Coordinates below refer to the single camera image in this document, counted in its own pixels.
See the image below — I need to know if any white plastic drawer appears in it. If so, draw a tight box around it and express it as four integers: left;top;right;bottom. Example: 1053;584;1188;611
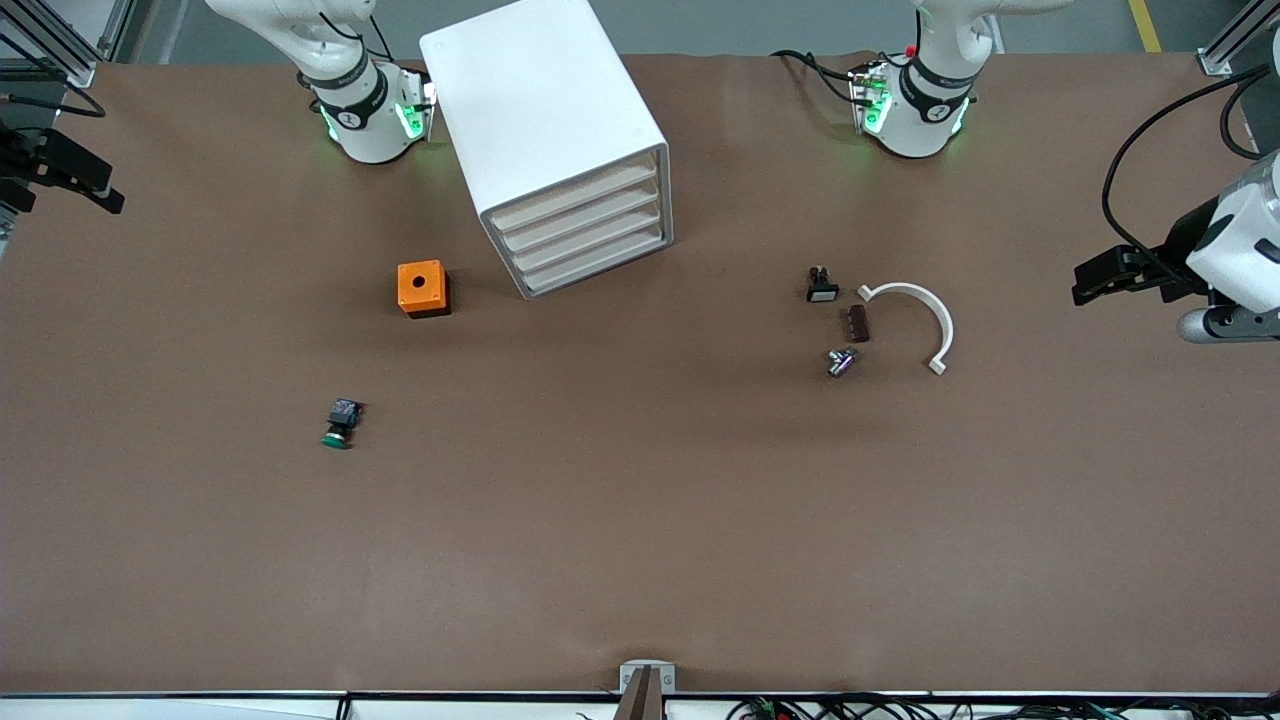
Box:
514;226;669;296
505;202;666;275
488;150;663;235
497;178;664;255

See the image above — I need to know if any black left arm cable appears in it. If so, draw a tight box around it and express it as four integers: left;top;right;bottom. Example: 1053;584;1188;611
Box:
1102;65;1280;261

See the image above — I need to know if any brown table mat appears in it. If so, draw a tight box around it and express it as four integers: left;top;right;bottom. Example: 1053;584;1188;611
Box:
0;50;1280;696

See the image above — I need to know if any orange button enclosure box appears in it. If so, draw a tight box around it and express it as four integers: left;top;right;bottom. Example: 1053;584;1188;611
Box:
397;260;451;319

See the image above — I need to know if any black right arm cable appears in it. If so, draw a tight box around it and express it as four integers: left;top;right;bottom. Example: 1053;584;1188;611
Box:
0;85;106;119

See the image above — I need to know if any green mushroom push button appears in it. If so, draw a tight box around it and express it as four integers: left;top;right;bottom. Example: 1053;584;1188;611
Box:
320;398;364;450

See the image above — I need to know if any black cable bundle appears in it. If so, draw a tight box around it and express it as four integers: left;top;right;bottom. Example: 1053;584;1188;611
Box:
730;693;1280;720

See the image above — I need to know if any black base cable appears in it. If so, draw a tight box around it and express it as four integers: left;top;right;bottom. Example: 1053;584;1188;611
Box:
770;48;861;101

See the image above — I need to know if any white drawer cabinet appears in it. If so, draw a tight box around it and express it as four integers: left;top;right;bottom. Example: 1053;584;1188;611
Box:
420;0;673;301

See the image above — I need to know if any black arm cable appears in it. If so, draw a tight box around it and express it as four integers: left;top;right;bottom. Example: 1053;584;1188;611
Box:
0;85;106;119
1102;65;1280;261

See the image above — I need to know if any white table edge rail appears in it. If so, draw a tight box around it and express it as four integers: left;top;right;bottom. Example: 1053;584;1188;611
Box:
0;690;1280;720

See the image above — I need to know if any aluminium frame profile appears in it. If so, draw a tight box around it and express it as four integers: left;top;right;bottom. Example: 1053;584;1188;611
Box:
0;0;136;86
1197;0;1280;78

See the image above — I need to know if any white half-ring pipe clamp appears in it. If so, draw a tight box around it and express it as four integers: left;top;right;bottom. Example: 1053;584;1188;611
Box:
857;282;956;376

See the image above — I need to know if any grey metal bracket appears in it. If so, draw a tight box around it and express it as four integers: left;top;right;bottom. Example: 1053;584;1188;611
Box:
618;660;677;720

